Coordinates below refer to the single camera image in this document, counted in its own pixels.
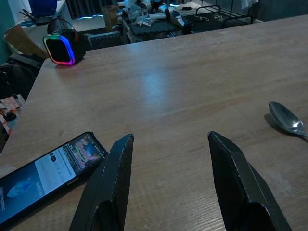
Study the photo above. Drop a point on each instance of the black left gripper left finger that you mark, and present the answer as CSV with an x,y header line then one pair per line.
x,y
108,187

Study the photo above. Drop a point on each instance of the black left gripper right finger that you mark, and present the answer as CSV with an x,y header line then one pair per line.
x,y
240,192

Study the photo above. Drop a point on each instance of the black smartphone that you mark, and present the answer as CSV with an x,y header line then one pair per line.
x,y
36,180

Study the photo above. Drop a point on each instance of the metal spoon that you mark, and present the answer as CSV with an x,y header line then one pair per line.
x,y
284,118

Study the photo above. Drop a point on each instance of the red and white box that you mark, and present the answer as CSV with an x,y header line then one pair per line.
x,y
12,103

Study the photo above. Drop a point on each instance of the black backpack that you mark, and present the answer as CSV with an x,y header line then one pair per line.
x,y
19,72

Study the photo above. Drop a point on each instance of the black speaker with rainbow light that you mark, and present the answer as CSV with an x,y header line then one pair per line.
x,y
60,48

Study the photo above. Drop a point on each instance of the grey ribbed crate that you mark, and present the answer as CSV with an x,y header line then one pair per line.
x,y
103,39

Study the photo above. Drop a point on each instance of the black foam floor mat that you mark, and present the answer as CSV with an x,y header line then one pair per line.
x,y
154,30

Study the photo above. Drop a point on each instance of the brown cardboard sheet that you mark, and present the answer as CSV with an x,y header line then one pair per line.
x,y
21,41

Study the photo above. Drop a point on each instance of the white crumpled cloth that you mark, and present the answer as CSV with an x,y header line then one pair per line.
x,y
142,20

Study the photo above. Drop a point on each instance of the small brown cardboard box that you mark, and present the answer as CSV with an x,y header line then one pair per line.
x,y
109,16

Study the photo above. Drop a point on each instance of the black metal rack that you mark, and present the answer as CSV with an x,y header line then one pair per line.
x,y
240,17

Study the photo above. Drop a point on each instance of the black router with antennas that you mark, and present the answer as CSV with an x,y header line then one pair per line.
x,y
41,21

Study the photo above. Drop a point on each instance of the silver robot parts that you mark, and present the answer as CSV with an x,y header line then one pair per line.
x,y
178,19

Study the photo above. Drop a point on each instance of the blue plastic bin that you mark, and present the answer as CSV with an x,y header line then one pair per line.
x,y
43,7

